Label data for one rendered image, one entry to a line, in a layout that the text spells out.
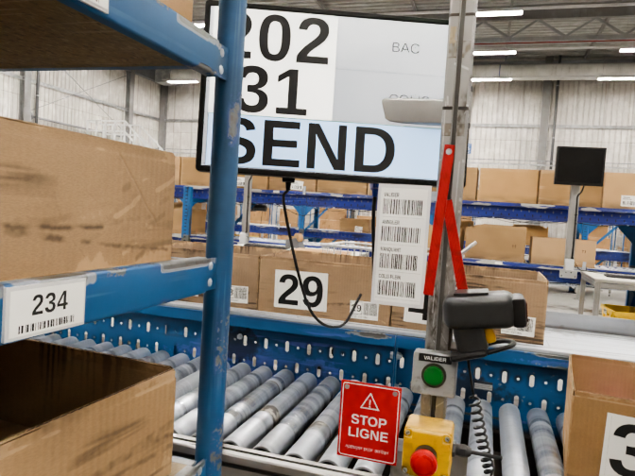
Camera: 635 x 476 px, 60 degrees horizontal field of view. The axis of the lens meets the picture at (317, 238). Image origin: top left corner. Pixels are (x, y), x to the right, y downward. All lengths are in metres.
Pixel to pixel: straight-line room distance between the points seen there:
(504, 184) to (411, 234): 5.15
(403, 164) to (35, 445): 0.76
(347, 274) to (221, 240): 1.03
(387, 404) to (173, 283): 0.55
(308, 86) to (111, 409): 0.69
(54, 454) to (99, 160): 0.21
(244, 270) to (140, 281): 1.22
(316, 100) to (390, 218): 0.26
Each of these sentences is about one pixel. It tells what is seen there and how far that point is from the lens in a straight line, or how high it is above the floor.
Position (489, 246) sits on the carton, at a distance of 5.78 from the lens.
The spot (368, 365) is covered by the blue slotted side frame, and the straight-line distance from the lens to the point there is 1.55.
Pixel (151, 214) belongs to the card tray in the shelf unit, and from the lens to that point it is 0.51.
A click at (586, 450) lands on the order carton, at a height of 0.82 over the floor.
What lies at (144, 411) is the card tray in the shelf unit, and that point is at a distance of 0.52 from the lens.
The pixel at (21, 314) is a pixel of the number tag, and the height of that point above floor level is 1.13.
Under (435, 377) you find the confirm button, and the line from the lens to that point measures 0.90.
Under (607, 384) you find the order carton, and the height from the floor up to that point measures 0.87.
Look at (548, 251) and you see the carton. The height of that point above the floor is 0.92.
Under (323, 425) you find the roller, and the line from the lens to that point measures 1.22.
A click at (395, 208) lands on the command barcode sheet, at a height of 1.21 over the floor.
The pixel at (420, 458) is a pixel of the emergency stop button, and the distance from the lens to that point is 0.87.
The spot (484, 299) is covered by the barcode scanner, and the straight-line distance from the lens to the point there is 0.85.
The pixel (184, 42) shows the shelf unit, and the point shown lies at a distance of 0.49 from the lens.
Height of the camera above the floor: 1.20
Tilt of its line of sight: 3 degrees down
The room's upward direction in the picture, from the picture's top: 4 degrees clockwise
